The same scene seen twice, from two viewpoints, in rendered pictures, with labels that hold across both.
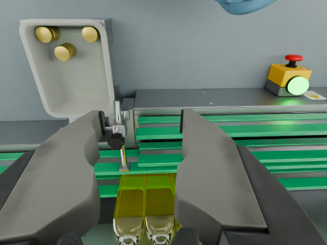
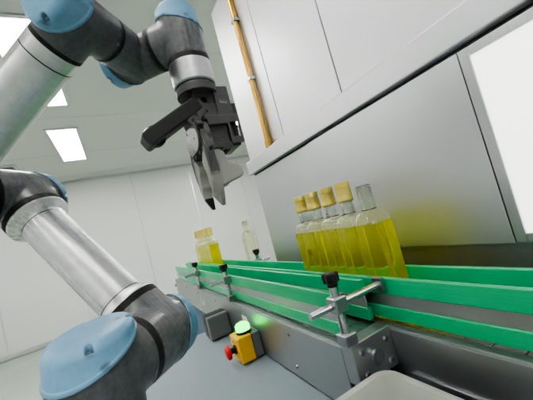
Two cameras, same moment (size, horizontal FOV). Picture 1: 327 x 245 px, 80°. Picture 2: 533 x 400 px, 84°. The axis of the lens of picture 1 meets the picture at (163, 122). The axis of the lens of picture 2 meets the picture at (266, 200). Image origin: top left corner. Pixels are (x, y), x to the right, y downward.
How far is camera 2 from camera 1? 52 cm
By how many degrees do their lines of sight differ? 77
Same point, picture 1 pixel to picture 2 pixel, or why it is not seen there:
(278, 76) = (246, 344)
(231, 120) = (282, 305)
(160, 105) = (320, 344)
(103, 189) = (435, 275)
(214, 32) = not seen: outside the picture
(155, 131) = (319, 298)
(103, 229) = (455, 236)
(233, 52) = (249, 388)
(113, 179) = not seen: hidden behind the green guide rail
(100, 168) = (405, 286)
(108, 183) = not seen: hidden behind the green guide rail
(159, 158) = (345, 286)
